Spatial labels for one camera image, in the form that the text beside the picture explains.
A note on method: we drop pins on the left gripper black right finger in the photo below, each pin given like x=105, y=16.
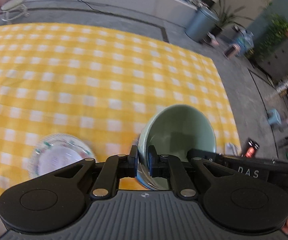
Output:
x=172, y=169

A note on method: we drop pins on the small blue stool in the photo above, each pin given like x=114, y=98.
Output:
x=274, y=118

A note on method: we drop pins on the small pink heater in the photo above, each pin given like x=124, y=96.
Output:
x=231, y=51

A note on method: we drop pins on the dark grey cabinet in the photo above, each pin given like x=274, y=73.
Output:
x=276, y=63

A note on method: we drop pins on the clear glass patterned plate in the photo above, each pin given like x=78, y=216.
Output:
x=57, y=139

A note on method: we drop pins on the green ceramic bowl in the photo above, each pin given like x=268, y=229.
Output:
x=173, y=131

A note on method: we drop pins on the small white patterned dish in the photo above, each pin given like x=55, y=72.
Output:
x=55, y=158

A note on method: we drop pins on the green potted floor plant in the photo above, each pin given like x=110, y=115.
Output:
x=227, y=16

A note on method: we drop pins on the grey blue trash bin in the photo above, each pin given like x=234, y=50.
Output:
x=202, y=23

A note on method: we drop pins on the blue water jug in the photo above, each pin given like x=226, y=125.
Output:
x=244, y=40

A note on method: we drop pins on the yellow white checkered tablecloth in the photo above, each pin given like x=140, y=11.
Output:
x=100, y=85

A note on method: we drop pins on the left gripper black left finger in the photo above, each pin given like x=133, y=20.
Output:
x=107, y=175

